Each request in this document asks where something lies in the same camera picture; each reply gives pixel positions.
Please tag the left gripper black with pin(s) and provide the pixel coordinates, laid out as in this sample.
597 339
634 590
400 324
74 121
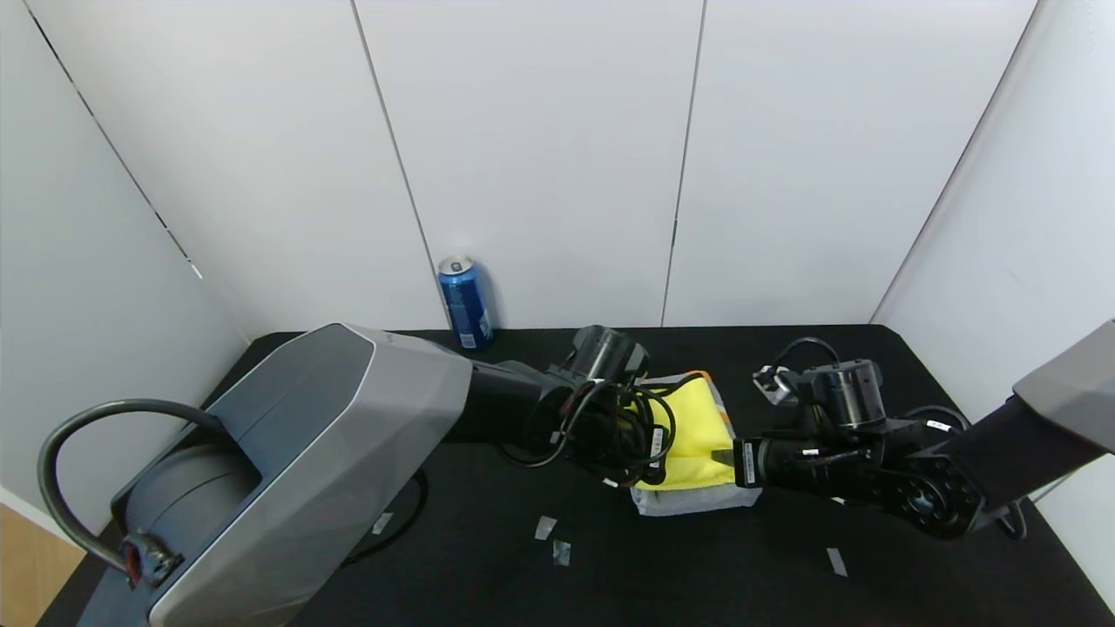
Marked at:
652 461

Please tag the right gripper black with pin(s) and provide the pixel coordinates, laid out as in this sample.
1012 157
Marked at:
743 462

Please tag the yellow microfibre towel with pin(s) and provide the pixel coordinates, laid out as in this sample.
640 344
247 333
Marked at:
697 427

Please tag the grey terry towel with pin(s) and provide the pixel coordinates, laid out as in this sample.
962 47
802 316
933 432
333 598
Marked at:
697 501

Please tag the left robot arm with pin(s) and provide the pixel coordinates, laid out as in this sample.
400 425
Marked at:
305 453

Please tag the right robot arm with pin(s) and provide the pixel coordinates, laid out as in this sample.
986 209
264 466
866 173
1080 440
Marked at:
1028 444

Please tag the black table cloth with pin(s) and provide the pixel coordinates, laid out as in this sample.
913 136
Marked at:
697 583

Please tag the blue drink can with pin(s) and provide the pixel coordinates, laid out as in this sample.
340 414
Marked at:
466 305

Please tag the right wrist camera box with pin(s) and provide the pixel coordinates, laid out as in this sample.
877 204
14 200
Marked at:
771 383

